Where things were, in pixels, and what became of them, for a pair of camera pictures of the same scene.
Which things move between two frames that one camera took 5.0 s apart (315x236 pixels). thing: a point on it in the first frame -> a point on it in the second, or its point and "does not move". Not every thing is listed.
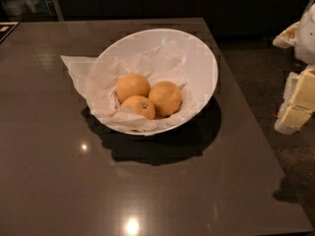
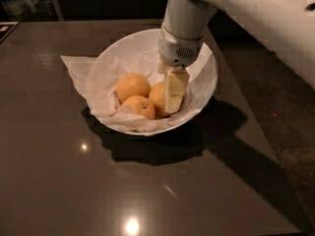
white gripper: (306, 38) -> (178, 51)
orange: (132, 85) does not move
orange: (141, 105) does not move
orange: (165, 96) does not move
